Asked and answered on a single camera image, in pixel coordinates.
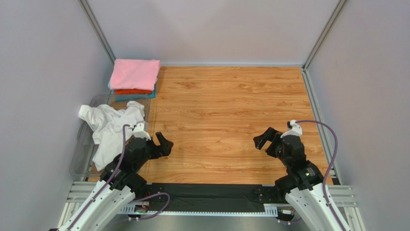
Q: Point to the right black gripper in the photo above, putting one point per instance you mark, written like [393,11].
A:
[271,143]

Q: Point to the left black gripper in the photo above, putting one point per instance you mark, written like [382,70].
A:
[166,146]

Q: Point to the white t-shirt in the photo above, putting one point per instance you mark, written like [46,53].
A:
[110,127]

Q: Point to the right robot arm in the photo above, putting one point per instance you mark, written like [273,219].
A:
[304,187]

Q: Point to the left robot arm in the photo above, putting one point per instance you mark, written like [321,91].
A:
[119,184]

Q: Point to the black base mat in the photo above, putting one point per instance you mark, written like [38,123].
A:
[215,197]

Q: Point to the teal folded t-shirt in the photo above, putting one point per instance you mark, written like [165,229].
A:
[129,97]

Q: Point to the orange folded t-shirt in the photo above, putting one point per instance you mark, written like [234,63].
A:
[133,91]

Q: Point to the pink folded t-shirt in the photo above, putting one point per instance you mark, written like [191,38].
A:
[129,74]

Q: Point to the clear plastic bin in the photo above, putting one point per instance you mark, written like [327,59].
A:
[82,165]

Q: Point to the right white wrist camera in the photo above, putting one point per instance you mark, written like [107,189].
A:
[294,129]

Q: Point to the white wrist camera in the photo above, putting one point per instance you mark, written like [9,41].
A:
[138,131]
[294,129]

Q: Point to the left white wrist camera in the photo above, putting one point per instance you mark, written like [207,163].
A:
[138,131]

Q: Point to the right aluminium frame post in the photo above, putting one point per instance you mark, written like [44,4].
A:
[325,32]

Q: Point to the aluminium frame post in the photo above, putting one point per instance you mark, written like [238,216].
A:
[88,11]
[325,32]

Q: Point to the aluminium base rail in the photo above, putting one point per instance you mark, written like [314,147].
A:
[342,195]

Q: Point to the left aluminium frame post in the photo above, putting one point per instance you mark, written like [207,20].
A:
[88,11]

